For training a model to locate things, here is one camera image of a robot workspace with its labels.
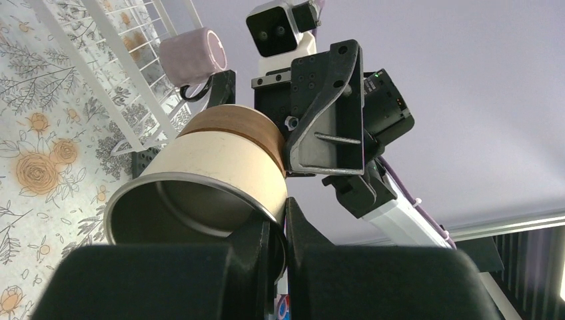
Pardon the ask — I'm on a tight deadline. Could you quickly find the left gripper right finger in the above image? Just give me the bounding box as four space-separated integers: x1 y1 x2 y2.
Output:
286 198 500 319

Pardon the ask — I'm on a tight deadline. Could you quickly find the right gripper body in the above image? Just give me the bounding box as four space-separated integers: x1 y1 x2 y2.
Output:
251 40 415 176

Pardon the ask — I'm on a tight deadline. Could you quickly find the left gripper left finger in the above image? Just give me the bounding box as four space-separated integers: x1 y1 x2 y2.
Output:
32 217 272 319

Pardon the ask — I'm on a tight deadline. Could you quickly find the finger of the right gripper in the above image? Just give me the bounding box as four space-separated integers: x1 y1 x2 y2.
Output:
180 70 236 109

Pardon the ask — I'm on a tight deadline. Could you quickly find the mauve cup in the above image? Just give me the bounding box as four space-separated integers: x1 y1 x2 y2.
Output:
159 27 227 87

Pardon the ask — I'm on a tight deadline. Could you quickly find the cream cup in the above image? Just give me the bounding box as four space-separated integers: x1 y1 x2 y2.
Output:
103 104 288 279

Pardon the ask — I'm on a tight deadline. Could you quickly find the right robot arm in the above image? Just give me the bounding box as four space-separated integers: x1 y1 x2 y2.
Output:
179 40 499 319

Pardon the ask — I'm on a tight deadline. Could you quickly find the dark grey building plate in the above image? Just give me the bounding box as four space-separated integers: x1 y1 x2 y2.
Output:
131 147 160 179

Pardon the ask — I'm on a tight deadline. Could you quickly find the floral table mat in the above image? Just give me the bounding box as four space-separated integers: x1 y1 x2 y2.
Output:
1 1 132 319

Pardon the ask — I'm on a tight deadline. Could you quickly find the white wire dish rack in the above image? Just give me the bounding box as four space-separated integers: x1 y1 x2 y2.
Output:
30 1 209 156

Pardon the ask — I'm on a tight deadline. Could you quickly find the right aluminium frame post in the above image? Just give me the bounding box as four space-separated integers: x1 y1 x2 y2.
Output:
359 209 564 248

